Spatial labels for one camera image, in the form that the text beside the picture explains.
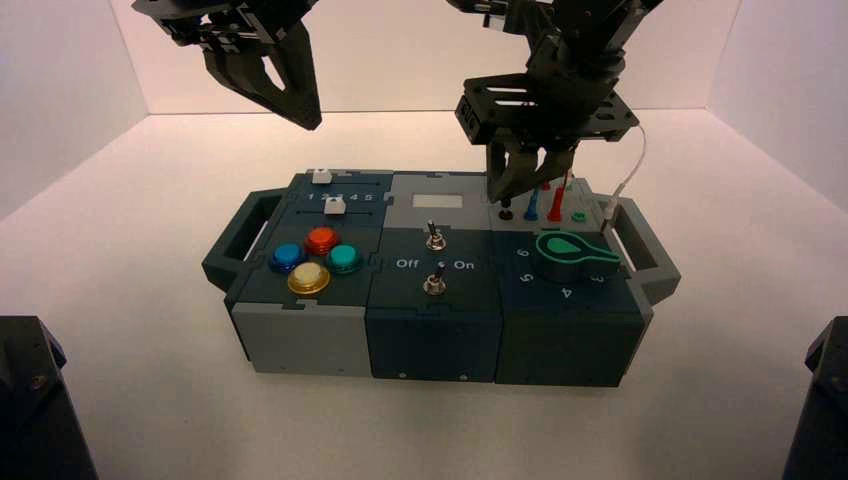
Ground grey and teal control box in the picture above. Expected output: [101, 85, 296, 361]
[201, 168, 682, 389]

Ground small grey display screen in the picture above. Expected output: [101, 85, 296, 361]
[411, 193, 464, 209]

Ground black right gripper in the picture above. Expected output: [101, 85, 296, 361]
[455, 36, 641, 204]

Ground blue push button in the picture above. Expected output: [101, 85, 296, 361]
[268, 243, 308, 274]

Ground red jumper wire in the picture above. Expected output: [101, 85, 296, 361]
[541, 168, 575, 223]

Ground teal push button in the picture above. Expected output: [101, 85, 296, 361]
[324, 244, 364, 276]

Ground yellow push button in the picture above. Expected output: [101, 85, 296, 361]
[287, 262, 332, 297]

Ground red push button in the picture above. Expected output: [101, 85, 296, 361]
[303, 226, 342, 256]

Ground white jumper wire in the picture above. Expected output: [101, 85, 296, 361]
[599, 124, 648, 232]

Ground green rotary knob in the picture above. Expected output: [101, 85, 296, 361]
[533, 230, 623, 283]

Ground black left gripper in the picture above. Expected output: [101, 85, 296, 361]
[131, 0, 325, 132]

